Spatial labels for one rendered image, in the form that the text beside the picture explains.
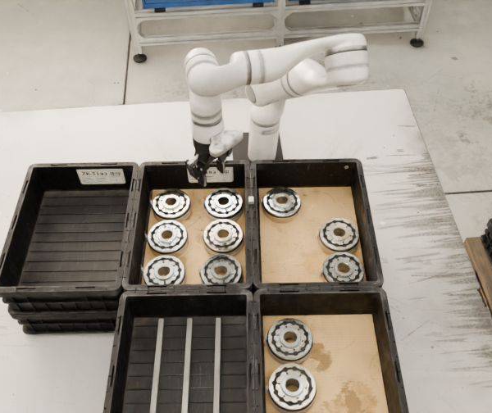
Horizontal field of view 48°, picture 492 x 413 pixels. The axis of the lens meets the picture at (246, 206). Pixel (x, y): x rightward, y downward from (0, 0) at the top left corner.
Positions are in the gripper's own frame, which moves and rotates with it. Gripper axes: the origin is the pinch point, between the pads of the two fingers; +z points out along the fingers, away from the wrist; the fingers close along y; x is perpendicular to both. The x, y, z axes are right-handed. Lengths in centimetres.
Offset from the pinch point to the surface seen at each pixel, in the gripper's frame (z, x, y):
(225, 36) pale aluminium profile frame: 87, -133, -126
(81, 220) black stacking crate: 17.3, -24.7, 26.7
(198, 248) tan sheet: 17.1, 4.8, 10.6
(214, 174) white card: 11.2, -6.9, -6.5
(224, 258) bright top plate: 14.2, 13.3, 9.2
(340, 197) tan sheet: 17.0, 20.3, -28.9
